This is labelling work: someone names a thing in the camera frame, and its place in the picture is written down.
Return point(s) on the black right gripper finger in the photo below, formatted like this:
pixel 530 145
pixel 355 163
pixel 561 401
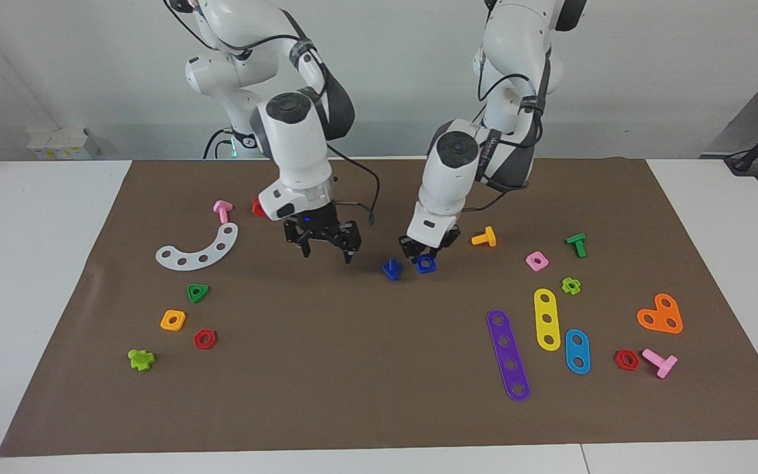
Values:
pixel 349 256
pixel 306 250

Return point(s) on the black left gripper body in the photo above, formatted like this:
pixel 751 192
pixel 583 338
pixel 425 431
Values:
pixel 431 245

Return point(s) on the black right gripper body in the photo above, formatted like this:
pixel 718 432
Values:
pixel 323 230

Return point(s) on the blue square plastic nut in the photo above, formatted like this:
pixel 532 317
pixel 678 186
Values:
pixel 422 268

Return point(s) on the blue plastic screw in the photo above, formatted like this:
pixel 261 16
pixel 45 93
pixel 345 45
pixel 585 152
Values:
pixel 391 270

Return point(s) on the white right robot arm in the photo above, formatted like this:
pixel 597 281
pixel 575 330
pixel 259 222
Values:
pixel 293 138

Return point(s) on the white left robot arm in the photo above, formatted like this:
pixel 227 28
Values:
pixel 517 59

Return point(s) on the orange plastic screw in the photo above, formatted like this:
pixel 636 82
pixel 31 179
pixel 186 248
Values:
pixel 485 237

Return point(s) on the red plastic screw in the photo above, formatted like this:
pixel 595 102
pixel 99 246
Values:
pixel 257 208

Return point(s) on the pink plastic screw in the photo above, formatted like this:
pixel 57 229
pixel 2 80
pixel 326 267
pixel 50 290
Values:
pixel 223 210
pixel 660 361

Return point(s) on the pink square plastic nut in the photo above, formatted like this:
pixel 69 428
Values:
pixel 537 261

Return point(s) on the green triangular plastic nut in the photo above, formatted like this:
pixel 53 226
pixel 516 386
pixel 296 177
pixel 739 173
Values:
pixel 197 292

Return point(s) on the red hexagonal plastic nut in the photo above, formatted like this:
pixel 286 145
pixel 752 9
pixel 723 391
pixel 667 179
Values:
pixel 626 359
pixel 205 339

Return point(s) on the lime green cross nut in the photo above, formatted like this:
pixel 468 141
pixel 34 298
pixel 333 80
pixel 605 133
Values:
pixel 571 286

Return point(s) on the green plastic screw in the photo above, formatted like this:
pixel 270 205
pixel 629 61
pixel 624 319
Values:
pixel 577 243

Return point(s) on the orange square plastic nut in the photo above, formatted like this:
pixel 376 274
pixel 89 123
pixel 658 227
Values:
pixel 173 320

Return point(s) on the lime green cross screw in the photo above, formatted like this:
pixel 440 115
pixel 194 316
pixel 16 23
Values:
pixel 141 359

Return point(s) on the white curved perforated strip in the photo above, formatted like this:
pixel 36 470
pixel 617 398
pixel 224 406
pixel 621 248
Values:
pixel 211 252

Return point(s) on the brown table mat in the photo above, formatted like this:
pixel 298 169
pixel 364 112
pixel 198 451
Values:
pixel 366 355

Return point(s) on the purple four-hole plastic strip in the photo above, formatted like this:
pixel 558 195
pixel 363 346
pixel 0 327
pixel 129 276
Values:
pixel 507 355

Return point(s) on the yellow three-hole plastic strip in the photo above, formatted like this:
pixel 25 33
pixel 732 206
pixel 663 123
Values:
pixel 547 329

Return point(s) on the blue two-hole plastic strip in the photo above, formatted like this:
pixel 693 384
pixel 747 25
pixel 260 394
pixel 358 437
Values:
pixel 578 352

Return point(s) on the orange heart-shaped plastic plate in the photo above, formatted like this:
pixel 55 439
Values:
pixel 658 322

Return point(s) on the white cardboard box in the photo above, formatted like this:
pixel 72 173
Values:
pixel 63 143

